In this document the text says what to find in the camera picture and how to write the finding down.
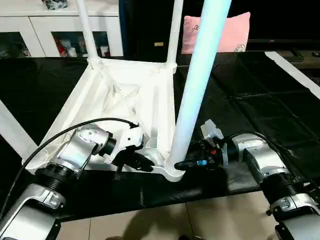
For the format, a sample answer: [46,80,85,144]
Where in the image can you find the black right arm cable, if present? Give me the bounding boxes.
[217,131,320,196]

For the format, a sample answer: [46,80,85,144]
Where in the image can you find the white plastic table top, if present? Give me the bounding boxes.
[24,56,187,181]

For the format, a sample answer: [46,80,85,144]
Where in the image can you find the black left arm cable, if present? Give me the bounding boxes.
[0,117,140,216]

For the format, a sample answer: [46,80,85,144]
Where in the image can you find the black work mat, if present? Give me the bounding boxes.
[0,50,320,222]

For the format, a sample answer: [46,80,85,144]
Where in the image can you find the white flat board strip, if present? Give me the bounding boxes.
[265,51,320,100]

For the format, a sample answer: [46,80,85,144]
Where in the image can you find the red bottle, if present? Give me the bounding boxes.
[56,39,67,57]

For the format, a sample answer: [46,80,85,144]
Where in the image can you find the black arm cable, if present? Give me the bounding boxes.
[217,131,320,196]
[0,117,140,216]

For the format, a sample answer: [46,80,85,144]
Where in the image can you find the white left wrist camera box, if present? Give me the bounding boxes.
[102,126,146,165]

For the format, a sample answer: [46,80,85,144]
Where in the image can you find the pink pillow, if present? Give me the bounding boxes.
[181,12,252,55]

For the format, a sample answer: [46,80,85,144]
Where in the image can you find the white plastic table leg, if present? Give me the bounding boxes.
[0,99,39,161]
[75,0,103,70]
[165,0,185,70]
[165,0,234,173]

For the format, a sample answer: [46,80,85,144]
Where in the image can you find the white glass-door cabinet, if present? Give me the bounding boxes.
[0,0,125,58]

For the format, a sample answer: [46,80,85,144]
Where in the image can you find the black cabinet with gold label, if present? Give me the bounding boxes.
[120,0,320,53]

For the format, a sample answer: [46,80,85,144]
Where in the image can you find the dark patterned ornament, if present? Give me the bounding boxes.
[42,0,68,11]

